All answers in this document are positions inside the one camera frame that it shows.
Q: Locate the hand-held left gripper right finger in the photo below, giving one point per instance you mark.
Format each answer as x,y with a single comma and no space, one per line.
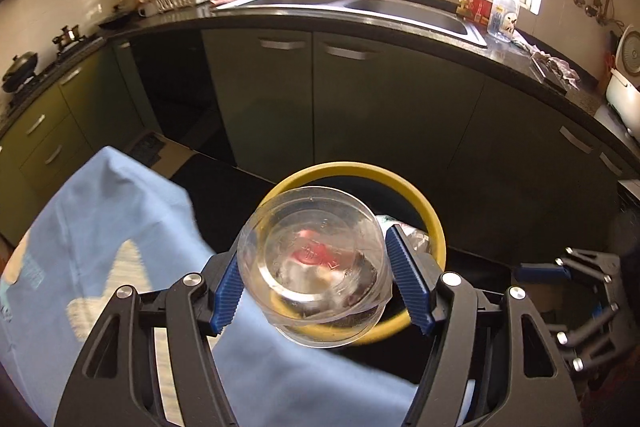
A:
407,277

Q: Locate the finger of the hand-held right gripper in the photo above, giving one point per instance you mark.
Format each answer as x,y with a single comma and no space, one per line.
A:
590,337
545,272

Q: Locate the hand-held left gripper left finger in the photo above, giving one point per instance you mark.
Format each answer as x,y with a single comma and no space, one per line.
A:
227,294

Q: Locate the clear plastic cup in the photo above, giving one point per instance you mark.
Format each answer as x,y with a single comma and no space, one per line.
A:
280,227

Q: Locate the blue bin with yellow rim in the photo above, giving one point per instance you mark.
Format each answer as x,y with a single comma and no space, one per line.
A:
350,169

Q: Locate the blue tablecloth with white star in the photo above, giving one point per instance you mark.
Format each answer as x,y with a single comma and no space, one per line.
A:
125,217

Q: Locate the flat cardboard box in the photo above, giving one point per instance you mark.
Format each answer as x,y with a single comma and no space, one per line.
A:
170,157

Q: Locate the green kitchen cabinets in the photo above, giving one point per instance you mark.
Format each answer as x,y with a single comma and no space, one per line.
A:
375,107

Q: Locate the crumpled clear plastic bag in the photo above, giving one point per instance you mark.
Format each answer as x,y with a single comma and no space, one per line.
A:
555,67

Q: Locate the white rice cooker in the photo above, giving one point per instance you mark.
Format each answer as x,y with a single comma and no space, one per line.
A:
625,77

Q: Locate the clear plastic jar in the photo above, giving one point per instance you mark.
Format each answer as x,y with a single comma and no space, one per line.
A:
502,19

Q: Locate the steel kitchen sink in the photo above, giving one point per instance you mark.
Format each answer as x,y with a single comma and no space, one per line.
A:
400,9

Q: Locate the red box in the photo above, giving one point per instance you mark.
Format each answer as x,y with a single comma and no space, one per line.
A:
475,7

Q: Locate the gas stove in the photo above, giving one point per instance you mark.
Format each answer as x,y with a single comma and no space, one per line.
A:
50,62

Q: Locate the black frying pan with lid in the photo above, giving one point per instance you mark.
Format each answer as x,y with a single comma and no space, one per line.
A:
117,23

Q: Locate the white mug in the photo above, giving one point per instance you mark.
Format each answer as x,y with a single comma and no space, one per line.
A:
142,11

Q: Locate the black wok with lid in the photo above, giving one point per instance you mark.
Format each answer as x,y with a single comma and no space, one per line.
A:
20,67

